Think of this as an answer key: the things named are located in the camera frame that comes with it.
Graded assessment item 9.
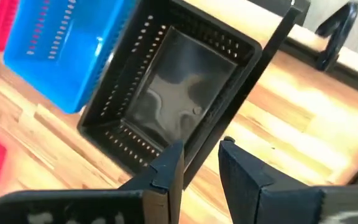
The black plastic basket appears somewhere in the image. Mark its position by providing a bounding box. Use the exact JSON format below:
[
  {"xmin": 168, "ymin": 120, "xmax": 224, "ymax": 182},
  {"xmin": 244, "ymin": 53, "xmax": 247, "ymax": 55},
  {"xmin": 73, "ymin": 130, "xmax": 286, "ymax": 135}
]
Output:
[{"xmin": 76, "ymin": 0, "xmax": 263, "ymax": 175}]

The blue plastic basket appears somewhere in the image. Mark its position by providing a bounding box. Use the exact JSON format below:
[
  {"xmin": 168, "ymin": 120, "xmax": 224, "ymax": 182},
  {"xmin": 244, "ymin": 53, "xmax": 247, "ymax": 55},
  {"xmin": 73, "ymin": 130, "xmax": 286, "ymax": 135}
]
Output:
[{"xmin": 3, "ymin": 0, "xmax": 138, "ymax": 114}]

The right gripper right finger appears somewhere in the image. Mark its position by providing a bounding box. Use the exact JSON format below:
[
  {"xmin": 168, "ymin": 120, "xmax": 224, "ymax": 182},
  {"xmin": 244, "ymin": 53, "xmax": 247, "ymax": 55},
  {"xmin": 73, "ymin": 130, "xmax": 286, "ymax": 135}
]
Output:
[{"xmin": 218, "ymin": 136, "xmax": 358, "ymax": 224}]

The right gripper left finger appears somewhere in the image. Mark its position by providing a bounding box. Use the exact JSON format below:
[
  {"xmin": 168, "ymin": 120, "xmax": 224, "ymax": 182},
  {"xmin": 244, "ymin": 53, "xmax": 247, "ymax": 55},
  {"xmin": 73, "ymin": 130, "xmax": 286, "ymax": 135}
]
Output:
[{"xmin": 0, "ymin": 140, "xmax": 185, "ymax": 224}]

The black table clamp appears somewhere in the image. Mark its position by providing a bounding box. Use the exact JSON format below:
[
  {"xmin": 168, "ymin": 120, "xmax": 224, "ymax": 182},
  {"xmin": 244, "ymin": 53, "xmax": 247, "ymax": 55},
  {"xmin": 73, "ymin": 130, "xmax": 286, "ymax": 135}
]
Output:
[{"xmin": 314, "ymin": 1, "xmax": 358, "ymax": 72}]

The black-framed wooden shelf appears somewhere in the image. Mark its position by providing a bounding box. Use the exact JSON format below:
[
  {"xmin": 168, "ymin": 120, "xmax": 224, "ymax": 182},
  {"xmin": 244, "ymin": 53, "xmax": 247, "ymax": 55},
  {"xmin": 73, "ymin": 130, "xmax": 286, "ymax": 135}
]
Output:
[{"xmin": 178, "ymin": 0, "xmax": 311, "ymax": 189}]

